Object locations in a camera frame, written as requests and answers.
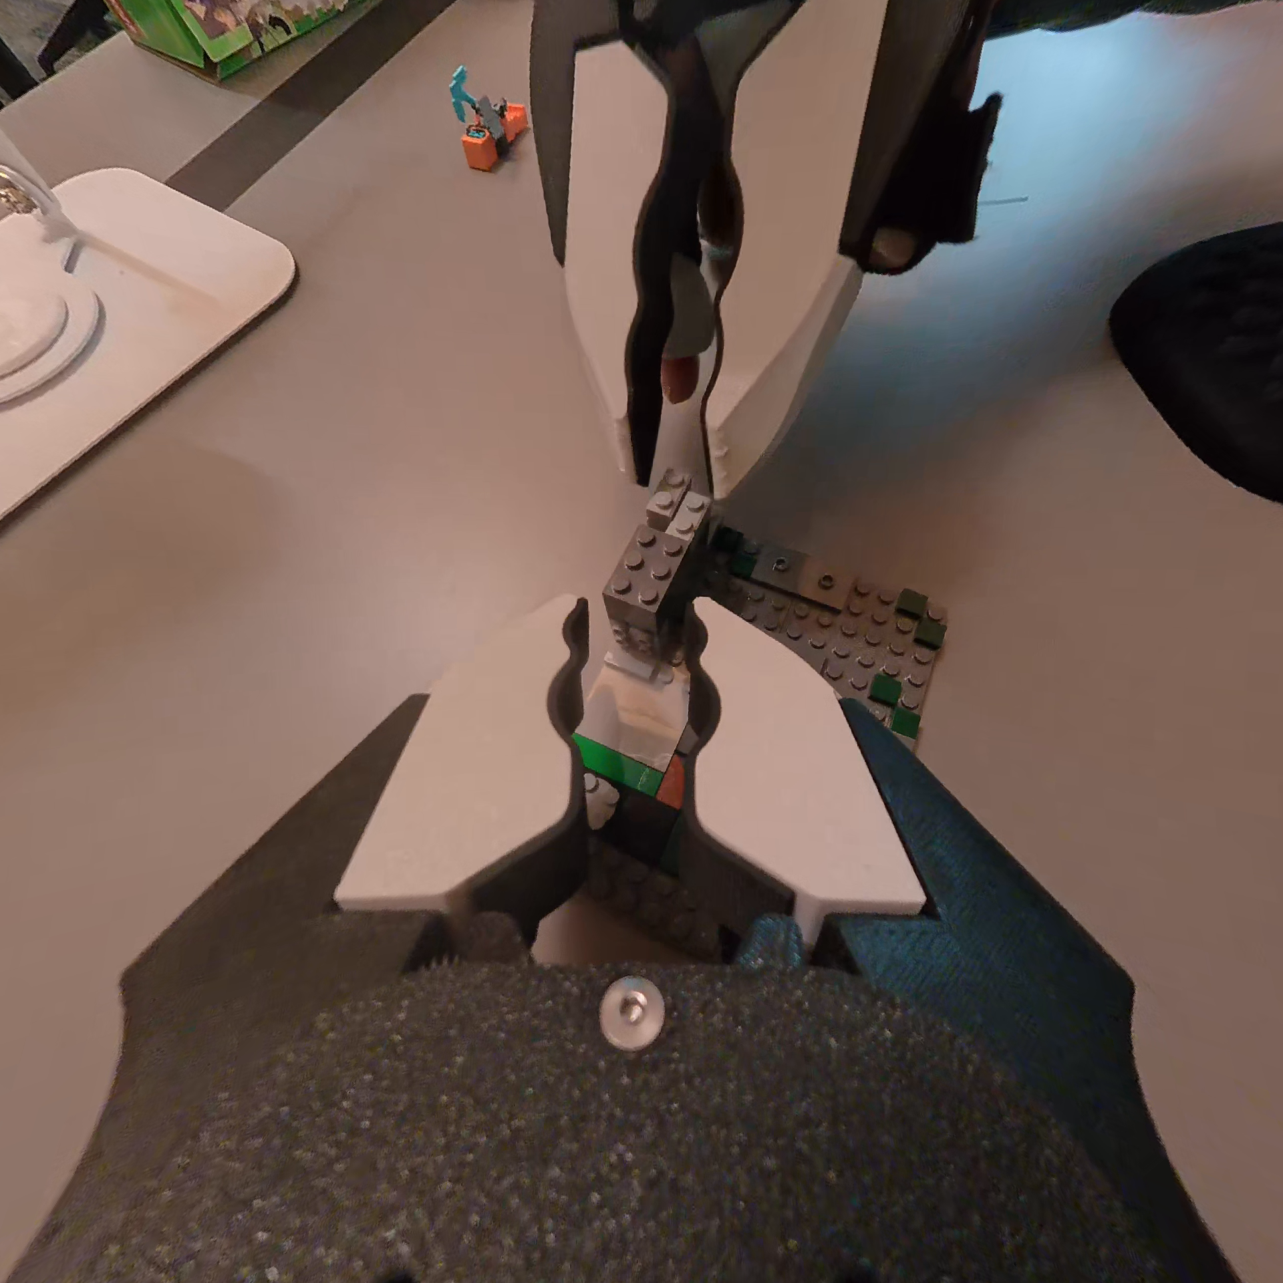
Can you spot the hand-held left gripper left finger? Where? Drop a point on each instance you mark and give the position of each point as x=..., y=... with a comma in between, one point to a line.
x=473, y=781

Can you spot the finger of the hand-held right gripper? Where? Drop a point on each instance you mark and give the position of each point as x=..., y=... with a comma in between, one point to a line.
x=794, y=302
x=602, y=252

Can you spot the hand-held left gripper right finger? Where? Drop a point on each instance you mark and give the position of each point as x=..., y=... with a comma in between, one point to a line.
x=794, y=781

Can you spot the brick build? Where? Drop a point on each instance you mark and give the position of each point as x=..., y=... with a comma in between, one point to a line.
x=862, y=642

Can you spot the light grey square brick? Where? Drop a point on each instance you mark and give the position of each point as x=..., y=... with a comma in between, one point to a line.
x=674, y=500

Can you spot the grey desk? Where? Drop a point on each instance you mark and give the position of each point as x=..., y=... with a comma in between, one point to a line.
x=400, y=401

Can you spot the person's right hand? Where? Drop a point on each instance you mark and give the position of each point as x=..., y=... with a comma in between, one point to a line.
x=682, y=379

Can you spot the orange brick figure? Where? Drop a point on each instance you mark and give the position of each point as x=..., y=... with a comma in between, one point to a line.
x=482, y=152

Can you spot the black mesh office chair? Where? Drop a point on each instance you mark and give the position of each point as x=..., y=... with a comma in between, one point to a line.
x=1215, y=372

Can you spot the white book stand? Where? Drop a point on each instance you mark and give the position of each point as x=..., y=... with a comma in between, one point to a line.
x=179, y=260

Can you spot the green brick set box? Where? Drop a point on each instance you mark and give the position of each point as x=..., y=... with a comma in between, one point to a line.
x=230, y=39

